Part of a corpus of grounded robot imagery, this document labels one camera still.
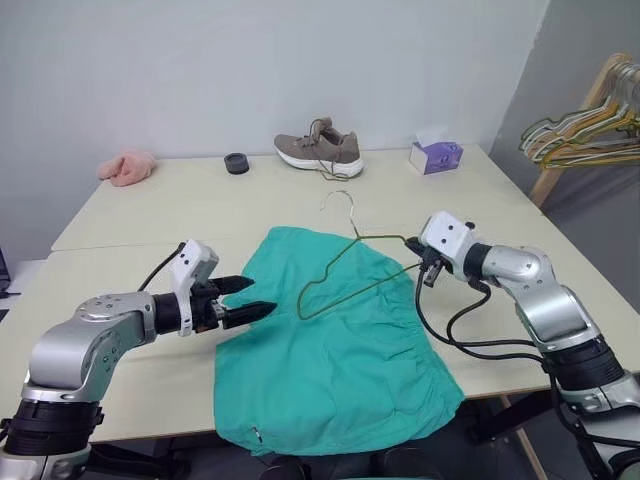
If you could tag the brown sneaker with white sole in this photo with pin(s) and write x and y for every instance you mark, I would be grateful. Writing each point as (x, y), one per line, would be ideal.
(325, 147)

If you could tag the wooden clothes rack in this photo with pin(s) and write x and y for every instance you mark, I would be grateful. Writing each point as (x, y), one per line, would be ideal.
(590, 105)

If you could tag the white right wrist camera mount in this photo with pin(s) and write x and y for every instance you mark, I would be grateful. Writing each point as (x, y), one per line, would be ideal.
(447, 237)

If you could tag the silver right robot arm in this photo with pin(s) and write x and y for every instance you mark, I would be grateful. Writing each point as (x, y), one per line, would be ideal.
(550, 305)

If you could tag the purple tissue box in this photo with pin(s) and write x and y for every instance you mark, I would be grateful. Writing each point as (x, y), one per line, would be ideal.
(440, 157)

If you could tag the black table frame bracket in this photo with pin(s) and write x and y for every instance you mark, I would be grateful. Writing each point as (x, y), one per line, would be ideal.
(492, 420)

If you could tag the black table underframe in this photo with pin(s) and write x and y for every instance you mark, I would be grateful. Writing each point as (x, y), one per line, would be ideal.
(140, 462)

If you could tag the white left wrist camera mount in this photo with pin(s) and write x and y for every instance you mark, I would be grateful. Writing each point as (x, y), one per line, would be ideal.
(192, 260)

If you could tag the green shorts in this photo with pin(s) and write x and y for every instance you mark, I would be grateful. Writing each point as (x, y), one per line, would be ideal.
(325, 370)

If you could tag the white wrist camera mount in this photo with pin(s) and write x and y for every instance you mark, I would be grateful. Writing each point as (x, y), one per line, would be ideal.
(192, 260)
(447, 237)

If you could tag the wooden table leg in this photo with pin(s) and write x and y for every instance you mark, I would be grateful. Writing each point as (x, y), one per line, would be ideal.
(525, 440)

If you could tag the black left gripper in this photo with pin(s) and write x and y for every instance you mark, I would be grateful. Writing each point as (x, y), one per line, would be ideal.
(206, 307)

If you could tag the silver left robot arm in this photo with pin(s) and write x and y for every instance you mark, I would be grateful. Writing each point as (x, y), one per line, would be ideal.
(65, 345)

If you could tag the pink fluffy cloth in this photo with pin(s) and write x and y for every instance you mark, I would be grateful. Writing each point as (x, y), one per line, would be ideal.
(127, 167)

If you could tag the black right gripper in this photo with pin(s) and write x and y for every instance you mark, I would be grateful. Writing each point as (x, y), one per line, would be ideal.
(433, 267)

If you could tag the black round dish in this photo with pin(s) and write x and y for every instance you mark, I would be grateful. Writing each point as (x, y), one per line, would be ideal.
(237, 164)

